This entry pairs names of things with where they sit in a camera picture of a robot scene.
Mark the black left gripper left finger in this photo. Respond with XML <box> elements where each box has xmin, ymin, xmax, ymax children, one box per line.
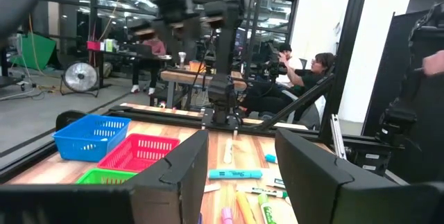
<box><xmin>130</xmin><ymin>129</ymin><xmax>210</xmax><ymax>224</ymax></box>

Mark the wooden background table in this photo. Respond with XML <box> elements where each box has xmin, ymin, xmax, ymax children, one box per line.
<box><xmin>160</xmin><ymin>68</ymin><xmax>248</xmax><ymax>110</ymax></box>

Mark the red plastic basket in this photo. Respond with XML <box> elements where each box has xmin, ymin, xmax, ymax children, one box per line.
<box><xmin>97</xmin><ymin>133</ymin><xmax>181</xmax><ymax>173</ymax></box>

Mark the orange Sharpie highlighter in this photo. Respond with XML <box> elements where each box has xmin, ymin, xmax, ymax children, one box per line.
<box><xmin>235</xmin><ymin>190</ymin><xmax>257</xmax><ymax>224</ymax></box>

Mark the green plastic basket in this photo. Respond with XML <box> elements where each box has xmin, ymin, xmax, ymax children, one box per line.
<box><xmin>75</xmin><ymin>168</ymin><xmax>138</xmax><ymax>186</ymax></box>

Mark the black aluminium frame post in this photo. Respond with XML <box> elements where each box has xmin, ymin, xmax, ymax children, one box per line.
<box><xmin>318</xmin><ymin>0</ymin><xmax>371</xmax><ymax>144</ymax></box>

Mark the person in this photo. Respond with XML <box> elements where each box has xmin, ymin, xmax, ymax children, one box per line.
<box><xmin>239</xmin><ymin>52</ymin><xmax>336</xmax><ymax>117</ymax></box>
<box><xmin>275</xmin><ymin>42</ymin><xmax>303</xmax><ymax>87</ymax></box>
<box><xmin>130</xmin><ymin>35</ymin><xmax>167</xmax><ymax>96</ymax></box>

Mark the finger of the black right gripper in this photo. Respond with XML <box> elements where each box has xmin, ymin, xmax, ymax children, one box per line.
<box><xmin>180</xmin><ymin>19</ymin><xmax>202</xmax><ymax>62</ymax></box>
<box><xmin>152</xmin><ymin>22</ymin><xmax>176</xmax><ymax>60</ymax></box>

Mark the green screen cloth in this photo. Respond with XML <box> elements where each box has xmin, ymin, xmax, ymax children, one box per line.
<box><xmin>9</xmin><ymin>32</ymin><xmax>57</xmax><ymax>71</ymax></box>

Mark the light green Expo marker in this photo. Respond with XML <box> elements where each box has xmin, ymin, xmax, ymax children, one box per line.
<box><xmin>257</xmin><ymin>193</ymin><xmax>278</xmax><ymax>224</ymax></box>

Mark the round floor fan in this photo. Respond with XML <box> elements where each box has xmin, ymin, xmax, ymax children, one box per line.
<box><xmin>60</xmin><ymin>60</ymin><xmax>101</xmax><ymax>98</ymax></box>

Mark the black partition panel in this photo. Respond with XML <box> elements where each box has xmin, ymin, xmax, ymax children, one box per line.
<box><xmin>362</xmin><ymin>8</ymin><xmax>444</xmax><ymax>185</ymax></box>

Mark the black frame rail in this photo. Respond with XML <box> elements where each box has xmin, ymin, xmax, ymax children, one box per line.
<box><xmin>107</xmin><ymin>103</ymin><xmax>348</xmax><ymax>138</ymax></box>

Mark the blue plastic basket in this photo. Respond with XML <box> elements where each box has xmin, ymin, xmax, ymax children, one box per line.
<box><xmin>51</xmin><ymin>114</ymin><xmax>132</xmax><ymax>163</ymax></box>

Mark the thin green cap marker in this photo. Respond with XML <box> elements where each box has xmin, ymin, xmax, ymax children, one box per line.
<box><xmin>241</xmin><ymin>186</ymin><xmax>289</xmax><ymax>199</ymax></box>

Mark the pink Sharpie highlighter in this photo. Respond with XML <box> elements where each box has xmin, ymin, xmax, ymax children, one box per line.
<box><xmin>221</xmin><ymin>207</ymin><xmax>234</xmax><ymax>224</ymax></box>

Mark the turquoise Sharpie highlighter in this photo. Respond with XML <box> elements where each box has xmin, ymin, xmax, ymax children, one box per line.
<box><xmin>207</xmin><ymin>169</ymin><xmax>264</xmax><ymax>180</ymax></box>

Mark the black curved corner bracket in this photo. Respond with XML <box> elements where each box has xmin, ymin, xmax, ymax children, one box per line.
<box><xmin>55</xmin><ymin>110</ymin><xmax>87</xmax><ymax>132</ymax></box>

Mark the silver metal bracket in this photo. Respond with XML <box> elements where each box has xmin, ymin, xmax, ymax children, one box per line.
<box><xmin>329</xmin><ymin>114</ymin><xmax>348</xmax><ymax>160</ymax></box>

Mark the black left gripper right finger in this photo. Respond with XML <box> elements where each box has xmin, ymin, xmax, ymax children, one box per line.
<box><xmin>275</xmin><ymin>128</ymin><xmax>400</xmax><ymax>224</ymax></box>

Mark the black diagonal frame strut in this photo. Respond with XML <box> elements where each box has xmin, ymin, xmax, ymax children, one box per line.
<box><xmin>258</xmin><ymin>73</ymin><xmax>336</xmax><ymax>132</ymax></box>

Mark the person's hand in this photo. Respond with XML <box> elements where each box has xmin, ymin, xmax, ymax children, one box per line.
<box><xmin>421</xmin><ymin>49</ymin><xmax>444</xmax><ymax>77</ymax></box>

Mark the orange container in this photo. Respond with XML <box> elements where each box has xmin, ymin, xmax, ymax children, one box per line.
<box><xmin>189</xmin><ymin>60</ymin><xmax>207</xmax><ymax>74</ymax></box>

